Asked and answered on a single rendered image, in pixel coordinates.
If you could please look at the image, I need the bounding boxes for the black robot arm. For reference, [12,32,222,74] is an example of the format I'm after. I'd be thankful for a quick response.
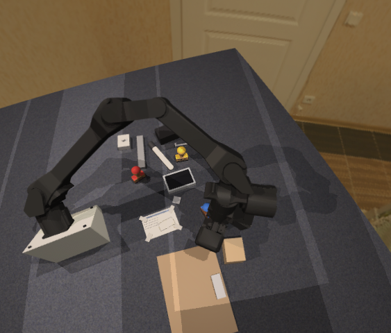
[24,96,277,239]

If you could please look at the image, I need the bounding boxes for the tan cardboard box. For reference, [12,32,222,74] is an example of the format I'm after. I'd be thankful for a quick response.
[222,237,246,264]

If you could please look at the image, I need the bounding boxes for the red rubber stamp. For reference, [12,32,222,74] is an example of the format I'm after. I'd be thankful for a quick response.
[131,166,146,184]

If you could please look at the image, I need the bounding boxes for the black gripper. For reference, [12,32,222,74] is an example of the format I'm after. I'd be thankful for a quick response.
[195,202,234,253]

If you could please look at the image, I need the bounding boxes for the yellow rubber stamp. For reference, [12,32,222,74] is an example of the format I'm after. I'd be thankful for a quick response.
[175,146,188,162]

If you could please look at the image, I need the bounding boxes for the grey flat bar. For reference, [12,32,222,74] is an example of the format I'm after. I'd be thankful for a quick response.
[137,135,145,169]

